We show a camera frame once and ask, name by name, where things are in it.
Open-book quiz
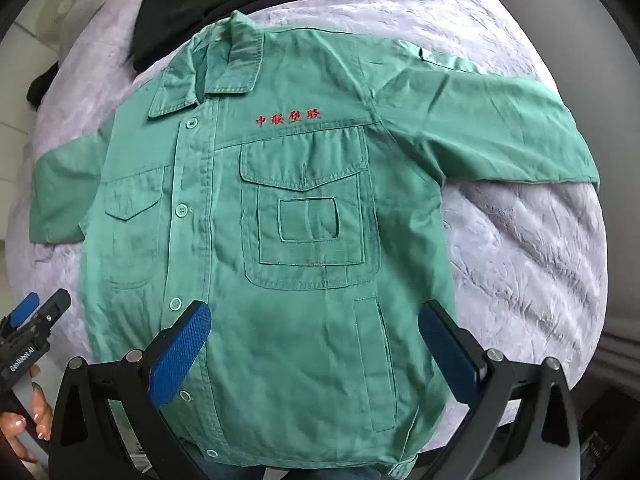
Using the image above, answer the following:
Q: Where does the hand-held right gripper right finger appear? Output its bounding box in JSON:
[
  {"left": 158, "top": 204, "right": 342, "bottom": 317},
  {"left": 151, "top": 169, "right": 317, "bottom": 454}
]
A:
[{"left": 417, "top": 300, "right": 583, "bottom": 480}]

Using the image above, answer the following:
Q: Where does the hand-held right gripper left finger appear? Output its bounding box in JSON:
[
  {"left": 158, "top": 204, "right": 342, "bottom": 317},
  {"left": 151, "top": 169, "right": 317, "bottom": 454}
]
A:
[{"left": 47, "top": 300, "right": 213, "bottom": 480}]

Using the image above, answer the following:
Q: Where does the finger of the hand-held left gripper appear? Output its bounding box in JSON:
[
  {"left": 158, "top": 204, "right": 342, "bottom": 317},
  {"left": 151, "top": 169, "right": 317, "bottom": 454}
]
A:
[
  {"left": 9, "top": 292, "right": 41, "bottom": 332},
  {"left": 36, "top": 288, "right": 71, "bottom": 333}
]

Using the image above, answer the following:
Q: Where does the green work shirt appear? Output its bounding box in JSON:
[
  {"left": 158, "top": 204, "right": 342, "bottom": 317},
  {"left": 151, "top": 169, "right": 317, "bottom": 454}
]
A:
[{"left": 27, "top": 12, "right": 601, "bottom": 471}]

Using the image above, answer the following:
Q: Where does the person's left hand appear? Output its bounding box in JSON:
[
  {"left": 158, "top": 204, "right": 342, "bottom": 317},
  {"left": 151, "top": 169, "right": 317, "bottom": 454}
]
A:
[{"left": 0, "top": 364, "right": 54, "bottom": 463}]

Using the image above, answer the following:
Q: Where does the lavender plush blanket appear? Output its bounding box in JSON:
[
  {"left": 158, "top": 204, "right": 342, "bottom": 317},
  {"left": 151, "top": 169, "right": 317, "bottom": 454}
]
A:
[{"left": 5, "top": 0, "right": 608, "bottom": 433}]

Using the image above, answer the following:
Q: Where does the black garment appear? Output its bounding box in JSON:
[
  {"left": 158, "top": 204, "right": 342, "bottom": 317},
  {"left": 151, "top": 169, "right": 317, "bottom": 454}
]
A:
[{"left": 131, "top": 0, "right": 341, "bottom": 73}]

